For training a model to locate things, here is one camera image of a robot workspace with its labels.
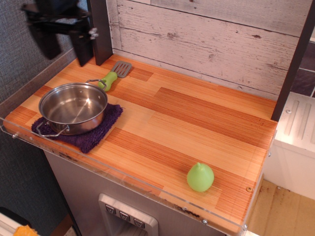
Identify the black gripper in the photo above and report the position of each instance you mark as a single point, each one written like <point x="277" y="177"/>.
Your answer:
<point x="45" y="18"/>

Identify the stainless steel pot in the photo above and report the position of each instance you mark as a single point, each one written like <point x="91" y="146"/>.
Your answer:
<point x="73" y="108"/>

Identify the purple towel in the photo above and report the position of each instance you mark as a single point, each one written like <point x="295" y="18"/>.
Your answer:
<point x="85" y="142"/>

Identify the grey toy fridge cabinet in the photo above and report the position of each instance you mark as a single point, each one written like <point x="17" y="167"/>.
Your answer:
<point x="82" y="188"/>

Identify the grey dispenser panel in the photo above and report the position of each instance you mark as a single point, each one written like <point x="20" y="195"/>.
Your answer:
<point x="121" y="219"/>

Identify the green toy pear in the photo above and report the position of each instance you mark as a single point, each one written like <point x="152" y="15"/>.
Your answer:
<point x="200" y="177"/>

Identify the yellow object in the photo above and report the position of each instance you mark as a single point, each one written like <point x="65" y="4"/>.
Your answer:
<point x="25" y="231"/>

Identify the white side cabinet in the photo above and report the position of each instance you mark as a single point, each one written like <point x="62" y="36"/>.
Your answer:
<point x="291" y="159"/>

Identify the dark left post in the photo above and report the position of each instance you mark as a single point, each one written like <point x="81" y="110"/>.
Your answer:
<point x="99" y="20"/>

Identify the dark post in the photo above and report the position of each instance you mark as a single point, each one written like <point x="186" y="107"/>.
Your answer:
<point x="99" y="20"/>
<point x="295" y="63"/>

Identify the green handled grey spatula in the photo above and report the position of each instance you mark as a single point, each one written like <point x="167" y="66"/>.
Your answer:
<point x="119" y="70"/>

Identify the dark right post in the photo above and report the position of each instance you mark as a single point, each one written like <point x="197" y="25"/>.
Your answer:
<point x="295" y="63"/>

